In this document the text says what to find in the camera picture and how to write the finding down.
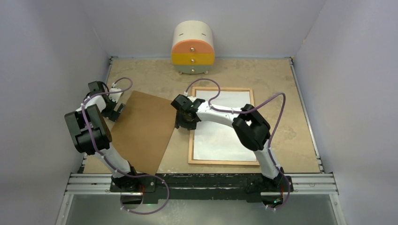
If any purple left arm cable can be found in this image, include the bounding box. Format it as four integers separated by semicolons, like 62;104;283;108
81;77;170;216

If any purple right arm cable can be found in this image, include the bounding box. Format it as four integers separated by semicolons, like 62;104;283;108
184;78;293;215

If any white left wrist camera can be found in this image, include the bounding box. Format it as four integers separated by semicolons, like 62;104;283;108
108;88;123;103

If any round three-drawer mini cabinet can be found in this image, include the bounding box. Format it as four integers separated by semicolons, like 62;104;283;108
171;20;215;75

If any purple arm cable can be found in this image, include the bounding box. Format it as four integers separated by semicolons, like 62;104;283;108
81;77;170;216
184;78;293;215

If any wooden picture frame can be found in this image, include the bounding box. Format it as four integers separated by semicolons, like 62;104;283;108
188;86;260;166

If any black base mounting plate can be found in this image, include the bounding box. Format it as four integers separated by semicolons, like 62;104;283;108
109;173;294;207

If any brown hardboard backing board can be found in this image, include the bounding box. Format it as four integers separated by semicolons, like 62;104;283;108
107;90;176;175

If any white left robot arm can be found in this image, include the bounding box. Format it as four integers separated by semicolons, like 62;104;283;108
64;81;140;192

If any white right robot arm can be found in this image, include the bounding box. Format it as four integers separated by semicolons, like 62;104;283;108
171;94;291;191

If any aluminium extrusion rail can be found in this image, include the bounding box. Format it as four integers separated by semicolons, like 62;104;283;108
66;173;338;195

